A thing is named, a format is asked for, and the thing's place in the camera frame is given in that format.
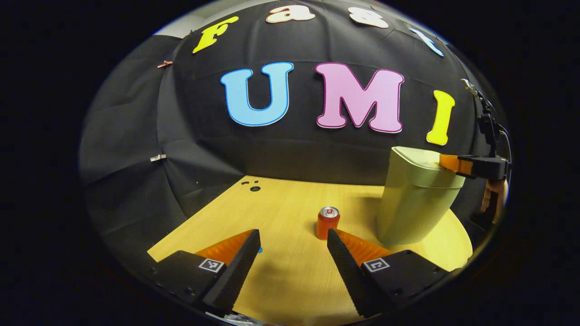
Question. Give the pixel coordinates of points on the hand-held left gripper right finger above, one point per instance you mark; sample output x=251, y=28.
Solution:
x=351, y=276

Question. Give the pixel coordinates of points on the copper cloth clip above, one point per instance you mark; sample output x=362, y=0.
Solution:
x=164, y=64

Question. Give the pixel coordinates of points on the black backdrop cloth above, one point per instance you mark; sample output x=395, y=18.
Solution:
x=317, y=149

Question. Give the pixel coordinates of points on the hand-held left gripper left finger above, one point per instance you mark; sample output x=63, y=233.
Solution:
x=235, y=276

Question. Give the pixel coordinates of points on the orange pop can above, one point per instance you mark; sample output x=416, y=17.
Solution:
x=327, y=224

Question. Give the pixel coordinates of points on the silver cloth clip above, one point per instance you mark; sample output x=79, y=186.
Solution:
x=157, y=157

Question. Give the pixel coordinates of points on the wooden desktop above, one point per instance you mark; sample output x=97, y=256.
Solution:
x=290, y=280

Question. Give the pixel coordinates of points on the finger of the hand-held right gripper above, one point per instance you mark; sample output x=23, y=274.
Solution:
x=455, y=164

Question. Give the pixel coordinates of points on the pale green desktop garbage bin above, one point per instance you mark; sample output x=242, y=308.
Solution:
x=412, y=203

